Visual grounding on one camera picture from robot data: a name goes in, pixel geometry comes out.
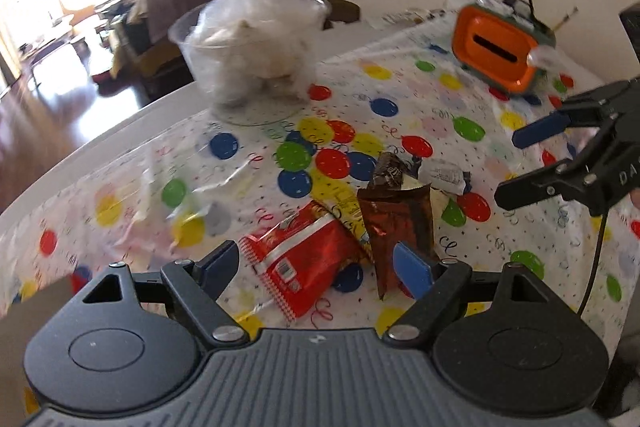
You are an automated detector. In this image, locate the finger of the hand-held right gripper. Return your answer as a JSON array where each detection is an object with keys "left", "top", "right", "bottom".
[
  {"left": 495, "top": 158, "right": 601, "bottom": 212},
  {"left": 512, "top": 79, "right": 635, "bottom": 151}
]

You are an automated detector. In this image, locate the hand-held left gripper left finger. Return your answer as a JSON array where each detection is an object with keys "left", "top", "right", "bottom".
[{"left": 75, "top": 241, "right": 248, "bottom": 350}]

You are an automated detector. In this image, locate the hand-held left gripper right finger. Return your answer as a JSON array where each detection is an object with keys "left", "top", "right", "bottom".
[{"left": 382, "top": 242, "right": 556, "bottom": 350}]

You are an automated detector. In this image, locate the brown snack packet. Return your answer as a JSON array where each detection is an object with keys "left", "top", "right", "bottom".
[{"left": 357, "top": 184, "right": 433, "bottom": 300}]

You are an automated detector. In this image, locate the red snack packet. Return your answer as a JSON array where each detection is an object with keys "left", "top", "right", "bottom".
[{"left": 240, "top": 202, "right": 366, "bottom": 320}]

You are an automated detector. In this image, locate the silver wrapper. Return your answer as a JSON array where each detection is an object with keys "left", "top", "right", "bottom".
[{"left": 420, "top": 159, "right": 473, "bottom": 196}]

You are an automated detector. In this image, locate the yellow snack packet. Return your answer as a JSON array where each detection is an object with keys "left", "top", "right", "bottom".
[{"left": 320, "top": 189, "right": 373, "bottom": 259}]

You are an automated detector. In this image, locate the black wrapper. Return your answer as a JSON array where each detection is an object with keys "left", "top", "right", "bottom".
[{"left": 372, "top": 152, "right": 418, "bottom": 190}]

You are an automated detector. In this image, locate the thin clear bag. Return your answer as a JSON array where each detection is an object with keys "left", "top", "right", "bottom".
[{"left": 527, "top": 47, "right": 562, "bottom": 74}]

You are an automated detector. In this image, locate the orange green desktop box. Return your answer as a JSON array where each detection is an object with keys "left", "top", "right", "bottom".
[{"left": 452, "top": 4, "right": 557, "bottom": 96}]

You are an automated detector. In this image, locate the clear plastic film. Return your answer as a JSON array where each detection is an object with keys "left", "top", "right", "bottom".
[{"left": 95, "top": 142, "right": 266, "bottom": 253}]

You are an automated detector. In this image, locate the thin paintbrush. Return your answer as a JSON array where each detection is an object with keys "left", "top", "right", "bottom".
[{"left": 550, "top": 7, "right": 580, "bottom": 30}]

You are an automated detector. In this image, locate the clear plastic container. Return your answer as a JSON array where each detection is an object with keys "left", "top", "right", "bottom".
[{"left": 168, "top": 0, "right": 331, "bottom": 118}]

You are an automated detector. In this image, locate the dark sofa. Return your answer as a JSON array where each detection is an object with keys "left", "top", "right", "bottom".
[{"left": 107, "top": 0, "right": 241, "bottom": 78}]

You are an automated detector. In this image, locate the white plastic bag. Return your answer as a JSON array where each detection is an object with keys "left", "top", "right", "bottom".
[{"left": 192, "top": 0, "right": 326, "bottom": 108}]

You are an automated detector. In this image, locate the black cable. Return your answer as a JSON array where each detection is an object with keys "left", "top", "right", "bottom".
[{"left": 577, "top": 207, "right": 611, "bottom": 315}]

